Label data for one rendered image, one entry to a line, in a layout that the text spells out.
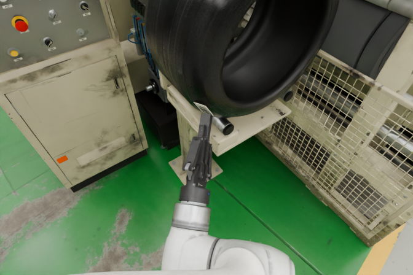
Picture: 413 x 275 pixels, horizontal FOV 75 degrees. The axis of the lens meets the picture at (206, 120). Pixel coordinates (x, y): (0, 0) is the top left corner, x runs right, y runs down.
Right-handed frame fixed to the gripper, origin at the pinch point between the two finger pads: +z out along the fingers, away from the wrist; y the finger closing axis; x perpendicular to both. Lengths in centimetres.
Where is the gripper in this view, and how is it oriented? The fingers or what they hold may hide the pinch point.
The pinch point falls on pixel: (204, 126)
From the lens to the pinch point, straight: 73.6
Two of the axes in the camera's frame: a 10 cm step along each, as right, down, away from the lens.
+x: 9.0, -0.2, -4.3
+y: 4.1, 3.7, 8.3
